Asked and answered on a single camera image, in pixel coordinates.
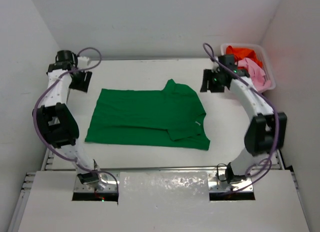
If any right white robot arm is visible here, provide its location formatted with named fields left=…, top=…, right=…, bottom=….
left=200, top=55, right=287, bottom=184

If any metal base plate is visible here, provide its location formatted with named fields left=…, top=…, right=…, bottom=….
left=207, top=170, right=254, bottom=194
left=73, top=171, right=119, bottom=194

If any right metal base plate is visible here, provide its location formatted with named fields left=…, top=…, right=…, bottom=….
left=207, top=170, right=254, bottom=194

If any orange t shirt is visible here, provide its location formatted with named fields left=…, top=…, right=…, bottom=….
left=226, top=45, right=263, bottom=68

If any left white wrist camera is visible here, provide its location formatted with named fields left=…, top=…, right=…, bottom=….
left=77, top=56, right=91, bottom=68

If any green t shirt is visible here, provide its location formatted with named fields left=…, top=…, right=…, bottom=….
left=85, top=79, right=210, bottom=151

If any white front cover panel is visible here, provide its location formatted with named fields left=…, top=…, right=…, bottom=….
left=19, top=171, right=308, bottom=232

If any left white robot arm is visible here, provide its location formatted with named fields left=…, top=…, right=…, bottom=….
left=32, top=50, right=101, bottom=186

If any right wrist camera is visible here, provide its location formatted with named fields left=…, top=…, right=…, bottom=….
left=218, top=54, right=238, bottom=70

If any white plastic basket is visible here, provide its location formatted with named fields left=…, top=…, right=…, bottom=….
left=220, top=42, right=276, bottom=91

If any pink t shirt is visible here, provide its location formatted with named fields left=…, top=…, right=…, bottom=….
left=237, top=58, right=272, bottom=93

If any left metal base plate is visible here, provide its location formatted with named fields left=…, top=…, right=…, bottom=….
left=73, top=171, right=119, bottom=194

